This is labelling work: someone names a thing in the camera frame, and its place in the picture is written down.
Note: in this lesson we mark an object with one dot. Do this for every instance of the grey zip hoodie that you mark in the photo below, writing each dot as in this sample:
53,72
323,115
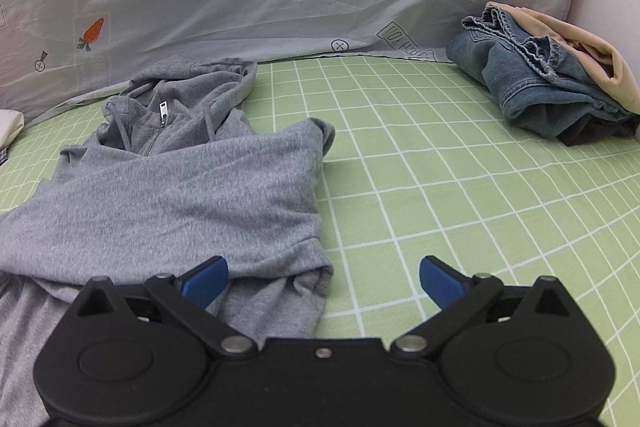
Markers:
175,197

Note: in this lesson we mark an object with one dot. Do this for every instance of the beige cloth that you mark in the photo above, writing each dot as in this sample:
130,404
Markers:
610,72

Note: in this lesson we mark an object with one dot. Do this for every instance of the white cloth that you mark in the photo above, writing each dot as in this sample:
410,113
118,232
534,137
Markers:
10,127

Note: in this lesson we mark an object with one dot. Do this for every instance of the dark cloth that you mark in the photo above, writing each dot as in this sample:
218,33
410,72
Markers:
595,132

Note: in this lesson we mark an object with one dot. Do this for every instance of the grey plaid cloth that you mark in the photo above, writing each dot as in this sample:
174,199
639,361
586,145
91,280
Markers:
4,156

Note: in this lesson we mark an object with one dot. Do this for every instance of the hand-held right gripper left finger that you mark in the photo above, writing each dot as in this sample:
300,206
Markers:
205,279

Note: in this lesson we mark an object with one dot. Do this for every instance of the blue denim jeans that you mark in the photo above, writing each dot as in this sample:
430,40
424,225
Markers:
510,72

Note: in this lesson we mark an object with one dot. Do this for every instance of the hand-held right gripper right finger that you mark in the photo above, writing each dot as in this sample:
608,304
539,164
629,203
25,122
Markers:
442,282

